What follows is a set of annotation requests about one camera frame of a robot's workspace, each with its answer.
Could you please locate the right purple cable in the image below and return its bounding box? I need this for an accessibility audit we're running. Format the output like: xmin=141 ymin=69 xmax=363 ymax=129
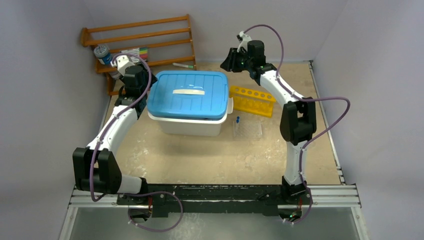
xmin=240 ymin=24 xmax=351 ymax=226

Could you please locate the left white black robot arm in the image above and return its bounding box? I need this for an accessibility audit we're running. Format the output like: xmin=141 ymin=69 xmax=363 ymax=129
xmin=72 ymin=64 xmax=157 ymax=205

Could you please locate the blue plastic lid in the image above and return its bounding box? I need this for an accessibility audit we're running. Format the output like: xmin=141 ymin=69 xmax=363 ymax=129
xmin=147 ymin=70 xmax=229 ymax=120

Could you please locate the yellow test tube rack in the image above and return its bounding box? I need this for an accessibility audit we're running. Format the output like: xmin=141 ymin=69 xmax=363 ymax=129
xmin=229 ymin=85 xmax=277 ymax=118

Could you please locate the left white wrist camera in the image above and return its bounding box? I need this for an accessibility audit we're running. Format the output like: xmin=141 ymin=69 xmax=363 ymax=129
xmin=111 ymin=54 xmax=136 ymax=76

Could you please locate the white plastic bin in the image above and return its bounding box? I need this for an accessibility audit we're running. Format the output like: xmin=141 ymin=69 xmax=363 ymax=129
xmin=147 ymin=97 xmax=234 ymax=137

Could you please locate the coloured marker pen set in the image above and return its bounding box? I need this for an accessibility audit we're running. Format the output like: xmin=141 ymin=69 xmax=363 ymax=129
xmin=120 ymin=46 xmax=149 ymax=62

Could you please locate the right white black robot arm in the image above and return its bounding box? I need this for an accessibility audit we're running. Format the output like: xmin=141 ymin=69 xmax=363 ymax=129
xmin=220 ymin=40 xmax=317 ymax=204

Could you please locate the wooden shelf rack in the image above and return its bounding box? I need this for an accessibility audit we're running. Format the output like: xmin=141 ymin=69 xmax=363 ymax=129
xmin=80 ymin=13 xmax=198 ymax=97

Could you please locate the clear well plate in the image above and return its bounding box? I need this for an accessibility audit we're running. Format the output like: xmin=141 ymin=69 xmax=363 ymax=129
xmin=233 ymin=120 xmax=263 ymax=140

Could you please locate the white green marker pen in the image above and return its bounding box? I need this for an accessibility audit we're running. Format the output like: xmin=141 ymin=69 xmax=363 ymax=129
xmin=172 ymin=62 xmax=195 ymax=69

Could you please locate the blue label round container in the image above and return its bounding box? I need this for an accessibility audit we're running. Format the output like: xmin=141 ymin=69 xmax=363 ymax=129
xmin=93 ymin=45 xmax=113 ymax=65

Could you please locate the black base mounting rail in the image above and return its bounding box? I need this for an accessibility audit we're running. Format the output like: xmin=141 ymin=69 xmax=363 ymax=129
xmin=68 ymin=180 xmax=362 ymax=220

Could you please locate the small clear capped bottle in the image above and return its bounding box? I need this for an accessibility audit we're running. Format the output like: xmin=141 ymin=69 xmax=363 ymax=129
xmin=109 ymin=71 xmax=122 ymax=80

